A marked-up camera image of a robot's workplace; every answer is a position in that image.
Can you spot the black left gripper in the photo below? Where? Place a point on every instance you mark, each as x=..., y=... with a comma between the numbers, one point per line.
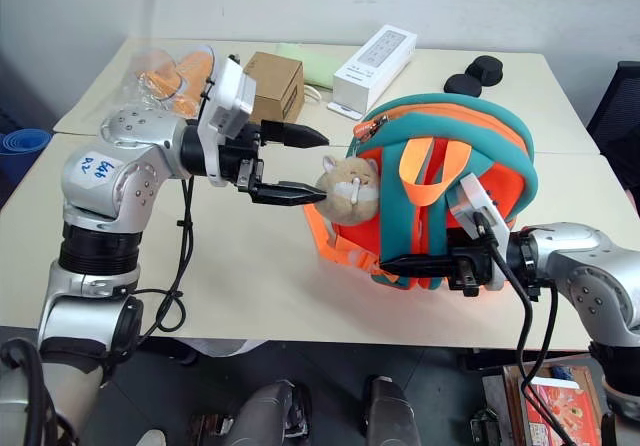
x=240, y=153

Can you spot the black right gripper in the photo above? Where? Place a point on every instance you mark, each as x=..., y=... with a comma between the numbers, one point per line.
x=472, y=266

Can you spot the orange and teal backpack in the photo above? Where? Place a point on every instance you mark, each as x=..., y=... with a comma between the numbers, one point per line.
x=450, y=121

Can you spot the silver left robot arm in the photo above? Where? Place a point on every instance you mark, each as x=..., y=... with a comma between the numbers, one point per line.
x=130, y=131

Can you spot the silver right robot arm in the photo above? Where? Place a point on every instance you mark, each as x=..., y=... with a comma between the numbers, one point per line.
x=575, y=246

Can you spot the brown cardboard box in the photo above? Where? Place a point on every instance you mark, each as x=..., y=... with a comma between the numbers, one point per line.
x=275, y=78

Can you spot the long white box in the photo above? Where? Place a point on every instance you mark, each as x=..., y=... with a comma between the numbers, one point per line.
x=372, y=68

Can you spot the beige hamster plush toy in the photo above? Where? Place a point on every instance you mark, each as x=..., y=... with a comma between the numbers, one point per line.
x=345, y=201

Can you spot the light green cloth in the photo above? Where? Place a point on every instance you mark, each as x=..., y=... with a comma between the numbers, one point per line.
x=320, y=63

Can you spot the clear bag with orange items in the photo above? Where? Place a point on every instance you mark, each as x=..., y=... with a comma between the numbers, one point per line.
x=170, y=78

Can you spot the flat black round cap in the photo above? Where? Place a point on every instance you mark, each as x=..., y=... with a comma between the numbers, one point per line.
x=462, y=86

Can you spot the tall black round cap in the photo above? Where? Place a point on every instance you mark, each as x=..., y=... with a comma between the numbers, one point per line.
x=484, y=68

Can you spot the black chair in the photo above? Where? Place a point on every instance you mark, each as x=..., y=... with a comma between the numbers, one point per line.
x=617, y=116

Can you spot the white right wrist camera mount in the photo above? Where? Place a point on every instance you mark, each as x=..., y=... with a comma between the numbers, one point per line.
x=470, y=191

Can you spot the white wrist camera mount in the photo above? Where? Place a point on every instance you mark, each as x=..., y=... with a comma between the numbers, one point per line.
x=470, y=191
x=227, y=96

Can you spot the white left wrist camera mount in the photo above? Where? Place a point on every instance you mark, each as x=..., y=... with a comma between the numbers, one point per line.
x=227, y=96

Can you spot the black table frame bar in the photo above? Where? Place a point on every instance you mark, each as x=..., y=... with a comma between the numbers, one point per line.
x=500, y=361

